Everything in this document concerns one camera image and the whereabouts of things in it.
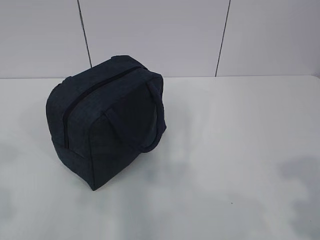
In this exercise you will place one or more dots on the navy blue lunch bag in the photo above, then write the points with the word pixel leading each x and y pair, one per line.
pixel 102 119

